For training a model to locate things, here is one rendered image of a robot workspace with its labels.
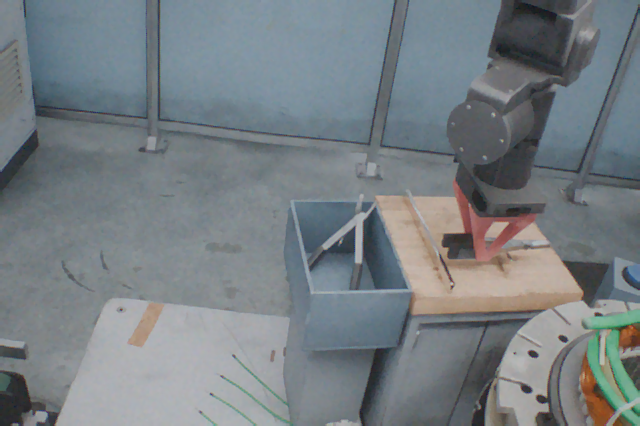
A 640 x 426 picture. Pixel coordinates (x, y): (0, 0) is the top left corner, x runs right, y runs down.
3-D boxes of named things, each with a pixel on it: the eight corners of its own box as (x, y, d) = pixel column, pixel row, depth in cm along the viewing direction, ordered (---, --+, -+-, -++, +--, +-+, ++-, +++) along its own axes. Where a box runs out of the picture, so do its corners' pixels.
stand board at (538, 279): (411, 315, 67) (416, 298, 65) (370, 211, 82) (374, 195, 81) (576, 308, 71) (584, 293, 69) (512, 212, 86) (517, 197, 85)
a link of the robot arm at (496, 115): (605, 23, 54) (517, -7, 58) (561, 49, 46) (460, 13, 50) (563, 142, 61) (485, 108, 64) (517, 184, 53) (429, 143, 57)
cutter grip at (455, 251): (448, 260, 68) (451, 248, 67) (445, 255, 69) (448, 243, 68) (482, 259, 69) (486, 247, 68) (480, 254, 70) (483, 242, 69)
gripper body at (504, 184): (485, 219, 61) (506, 151, 57) (450, 164, 69) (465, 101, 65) (545, 218, 62) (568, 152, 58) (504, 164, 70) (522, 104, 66)
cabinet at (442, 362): (370, 459, 82) (413, 314, 67) (343, 354, 97) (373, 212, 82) (506, 446, 86) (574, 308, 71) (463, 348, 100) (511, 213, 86)
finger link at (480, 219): (460, 275, 66) (482, 200, 61) (438, 234, 72) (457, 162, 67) (518, 272, 68) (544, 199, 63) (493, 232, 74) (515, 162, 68)
